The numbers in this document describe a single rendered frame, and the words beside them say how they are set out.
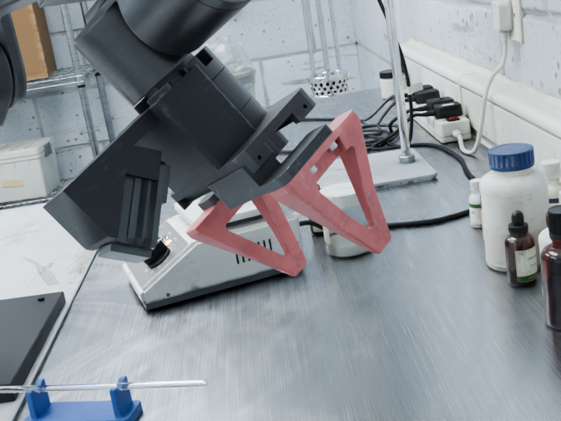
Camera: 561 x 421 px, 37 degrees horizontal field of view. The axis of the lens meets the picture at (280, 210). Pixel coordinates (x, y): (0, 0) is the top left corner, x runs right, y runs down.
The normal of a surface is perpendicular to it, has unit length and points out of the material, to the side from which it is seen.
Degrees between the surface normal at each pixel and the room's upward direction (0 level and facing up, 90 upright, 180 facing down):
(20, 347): 2
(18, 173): 92
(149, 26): 117
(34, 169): 92
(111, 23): 88
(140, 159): 69
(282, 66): 90
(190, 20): 138
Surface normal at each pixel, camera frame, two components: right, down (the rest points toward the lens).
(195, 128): 0.49, -0.20
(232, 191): -0.56, 0.67
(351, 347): -0.15, -0.95
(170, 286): 0.34, 0.22
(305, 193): 0.69, 0.07
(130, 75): -0.32, 0.53
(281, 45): 0.05, 0.28
